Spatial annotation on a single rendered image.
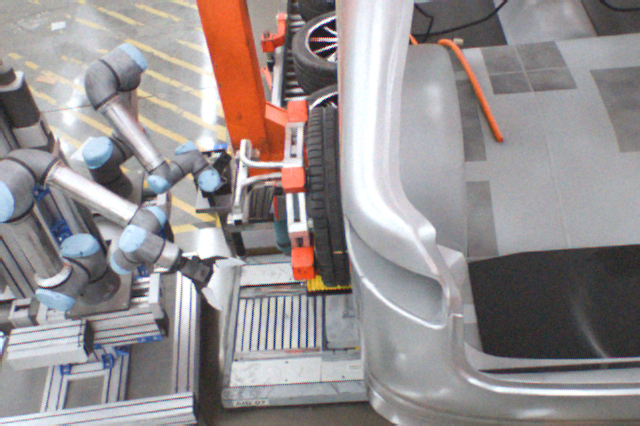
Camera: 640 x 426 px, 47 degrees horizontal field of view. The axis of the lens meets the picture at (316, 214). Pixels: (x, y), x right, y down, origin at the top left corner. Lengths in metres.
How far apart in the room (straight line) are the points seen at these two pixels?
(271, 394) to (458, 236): 1.18
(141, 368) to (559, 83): 2.00
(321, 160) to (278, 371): 1.12
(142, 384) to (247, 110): 1.19
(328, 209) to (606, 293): 0.90
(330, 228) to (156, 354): 1.13
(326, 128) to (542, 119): 0.77
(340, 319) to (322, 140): 0.94
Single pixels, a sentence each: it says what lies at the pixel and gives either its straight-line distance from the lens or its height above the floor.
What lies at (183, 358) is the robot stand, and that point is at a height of 0.23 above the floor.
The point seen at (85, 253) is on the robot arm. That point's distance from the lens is 2.48.
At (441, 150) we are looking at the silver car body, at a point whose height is 1.24.
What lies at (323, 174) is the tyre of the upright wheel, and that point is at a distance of 2.38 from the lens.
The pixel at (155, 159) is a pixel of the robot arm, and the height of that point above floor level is 1.16.
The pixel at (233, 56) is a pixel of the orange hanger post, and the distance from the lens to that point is 2.91.
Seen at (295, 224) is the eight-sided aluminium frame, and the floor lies 0.98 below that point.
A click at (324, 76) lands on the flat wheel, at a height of 0.46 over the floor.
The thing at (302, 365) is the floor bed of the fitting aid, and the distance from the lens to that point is 3.17.
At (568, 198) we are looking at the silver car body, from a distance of 2.54.
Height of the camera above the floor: 2.70
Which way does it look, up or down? 44 degrees down
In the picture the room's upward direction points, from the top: 9 degrees counter-clockwise
